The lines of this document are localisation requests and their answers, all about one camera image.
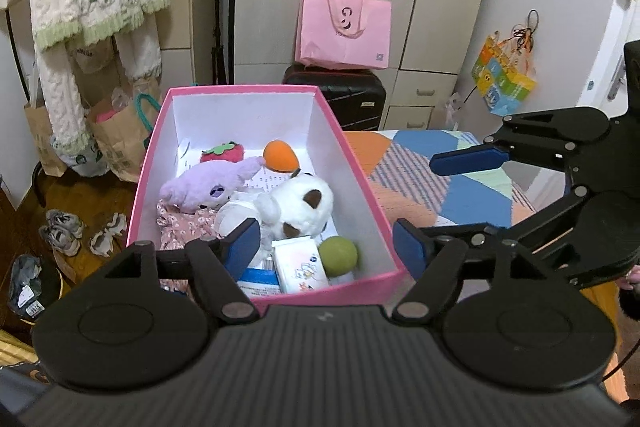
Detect black clothes rack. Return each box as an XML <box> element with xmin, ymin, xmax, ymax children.
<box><xmin>0</xmin><ymin>7</ymin><xmax>31</xmax><ymax>108</ymax></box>

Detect pink tote bag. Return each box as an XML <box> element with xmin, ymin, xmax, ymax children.
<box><xmin>295</xmin><ymin>0</ymin><xmax>393</xmax><ymax>71</ymax></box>

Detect person's right forearm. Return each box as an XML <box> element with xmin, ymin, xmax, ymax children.
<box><xmin>616</xmin><ymin>289</ymin><xmax>640</xmax><ymax>404</ymax></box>

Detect white door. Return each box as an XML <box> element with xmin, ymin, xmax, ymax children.
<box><xmin>460</xmin><ymin>0</ymin><xmax>640</xmax><ymax>143</ymax></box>

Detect black suitcase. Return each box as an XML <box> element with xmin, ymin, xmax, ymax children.
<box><xmin>283</xmin><ymin>64</ymin><xmax>388</xmax><ymax>132</ymax></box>

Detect grey sneakers pair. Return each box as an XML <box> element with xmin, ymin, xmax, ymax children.
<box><xmin>40</xmin><ymin>210</ymin><xmax>84</xmax><ymax>257</ymax></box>

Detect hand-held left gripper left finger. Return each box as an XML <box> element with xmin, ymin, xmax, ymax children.
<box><xmin>102</xmin><ymin>218</ymin><xmax>261</xmax><ymax>324</ymax></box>

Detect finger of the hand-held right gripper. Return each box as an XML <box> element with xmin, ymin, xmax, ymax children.
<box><xmin>429</xmin><ymin>107</ymin><xmax>611</xmax><ymax>176</ymax></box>
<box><xmin>425</xmin><ymin>187</ymin><xmax>593</xmax><ymax>252</ymax></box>

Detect person's right hand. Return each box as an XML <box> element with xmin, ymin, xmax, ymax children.
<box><xmin>620</xmin><ymin>263</ymin><xmax>640</xmax><ymax>292</ymax></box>

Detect black stool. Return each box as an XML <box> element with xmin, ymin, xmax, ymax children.
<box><xmin>31</xmin><ymin>160</ymin><xmax>52</xmax><ymax>209</ymax></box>

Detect brown hanging bag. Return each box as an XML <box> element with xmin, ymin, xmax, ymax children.
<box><xmin>70</xmin><ymin>40</ymin><xmax>117</xmax><ymax>76</ymax></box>

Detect colourful gift bag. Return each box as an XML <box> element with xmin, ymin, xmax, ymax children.
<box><xmin>472</xmin><ymin>10</ymin><xmax>539</xmax><ymax>117</ymax></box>

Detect white fleece pajama pants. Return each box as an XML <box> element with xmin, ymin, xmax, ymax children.
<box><xmin>35</xmin><ymin>14</ymin><xmax>164</xmax><ymax>159</ymax></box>

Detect black trash bin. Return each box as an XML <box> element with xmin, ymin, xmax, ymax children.
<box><xmin>7</xmin><ymin>254</ymin><xmax>64</xmax><ymax>326</ymax></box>

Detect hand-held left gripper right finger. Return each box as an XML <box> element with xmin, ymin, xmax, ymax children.
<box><xmin>391</xmin><ymin>218</ymin><xmax>551</xmax><ymax>324</ymax></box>

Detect green plush ball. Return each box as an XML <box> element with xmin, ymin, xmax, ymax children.
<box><xmin>318</xmin><ymin>236</ymin><xmax>360</xmax><ymax>279</ymax></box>

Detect white duck plush orange beak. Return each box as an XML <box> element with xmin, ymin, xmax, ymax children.
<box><xmin>252</xmin><ymin>140</ymin><xmax>335</xmax><ymax>242</ymax></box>

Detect paper bag with green handle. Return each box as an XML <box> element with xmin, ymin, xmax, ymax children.
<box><xmin>87</xmin><ymin>93</ymin><xmax>162</xmax><ymax>184</ymax></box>

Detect beige sandals pair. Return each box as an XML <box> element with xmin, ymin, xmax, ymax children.
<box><xmin>90</xmin><ymin>212</ymin><xmax>129</xmax><ymax>259</ymax></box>

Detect pink floral cloth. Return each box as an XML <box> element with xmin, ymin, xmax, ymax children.
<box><xmin>156</xmin><ymin>200</ymin><xmax>227</xmax><ymax>253</ymax></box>

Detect pink cardboard box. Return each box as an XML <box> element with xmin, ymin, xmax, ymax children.
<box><xmin>126</xmin><ymin>83</ymin><xmax>407</xmax><ymax>308</ymax></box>

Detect white tissue pack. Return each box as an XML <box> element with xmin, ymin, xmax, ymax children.
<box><xmin>272</xmin><ymin>239</ymin><xmax>332</xmax><ymax>294</ymax></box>

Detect blue plastic package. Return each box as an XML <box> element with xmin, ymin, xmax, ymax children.
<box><xmin>235</xmin><ymin>266</ymin><xmax>282</xmax><ymax>301</ymax></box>

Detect purple plush toy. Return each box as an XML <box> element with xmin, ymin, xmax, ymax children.
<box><xmin>160</xmin><ymin>156</ymin><xmax>266</xmax><ymax>214</ymax></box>

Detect red strawberry plush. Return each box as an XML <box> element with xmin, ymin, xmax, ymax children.
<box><xmin>200</xmin><ymin>142</ymin><xmax>246</xmax><ymax>166</ymax></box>

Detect yellow bed blanket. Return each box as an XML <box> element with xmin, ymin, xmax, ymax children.
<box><xmin>0</xmin><ymin>329</ymin><xmax>47</xmax><ymax>369</ymax></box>

